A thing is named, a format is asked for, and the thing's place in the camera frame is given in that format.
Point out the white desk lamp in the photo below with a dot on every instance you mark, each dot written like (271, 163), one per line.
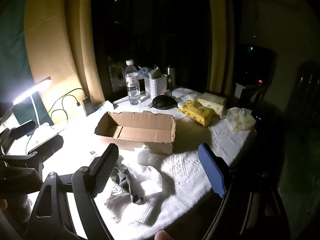
(42, 135)

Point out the black round object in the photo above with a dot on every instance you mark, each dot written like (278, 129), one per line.
(162, 102)

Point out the yellow curtain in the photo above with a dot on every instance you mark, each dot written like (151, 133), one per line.
(55, 42)

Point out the person's right hand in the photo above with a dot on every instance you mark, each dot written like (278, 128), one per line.
(163, 235)

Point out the bundle of grey socks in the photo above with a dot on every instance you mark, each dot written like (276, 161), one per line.
(127, 182)

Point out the yellow plastic packet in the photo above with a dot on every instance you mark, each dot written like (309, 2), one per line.
(197, 112)

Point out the dark metal flask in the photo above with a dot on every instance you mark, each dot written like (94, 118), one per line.
(170, 75)

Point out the beige tissue pack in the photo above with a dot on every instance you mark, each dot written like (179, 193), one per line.
(213, 102)

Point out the white charger block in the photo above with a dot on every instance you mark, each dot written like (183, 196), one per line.
(81, 111)

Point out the white waffle cloth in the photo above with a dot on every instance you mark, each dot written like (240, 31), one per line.
(150, 190)

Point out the clear plastic water bottle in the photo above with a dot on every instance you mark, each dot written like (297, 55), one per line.
(132, 85)

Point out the brown cardboard box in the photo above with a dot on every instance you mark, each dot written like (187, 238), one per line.
(140, 132)

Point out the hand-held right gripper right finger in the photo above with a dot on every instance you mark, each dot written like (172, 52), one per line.
(212, 172)

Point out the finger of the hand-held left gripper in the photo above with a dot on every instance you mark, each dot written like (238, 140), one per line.
(50, 143)

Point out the white plastic packet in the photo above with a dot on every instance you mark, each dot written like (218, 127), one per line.
(186, 95)

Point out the clear crumpled plastic bag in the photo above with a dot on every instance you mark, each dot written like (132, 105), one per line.
(241, 118)

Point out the white perforated basket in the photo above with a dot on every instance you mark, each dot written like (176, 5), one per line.
(155, 87)

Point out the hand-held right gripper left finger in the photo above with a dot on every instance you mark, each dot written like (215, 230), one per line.
(105, 171)

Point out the white textured tablecloth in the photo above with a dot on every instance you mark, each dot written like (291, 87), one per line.
(187, 170)

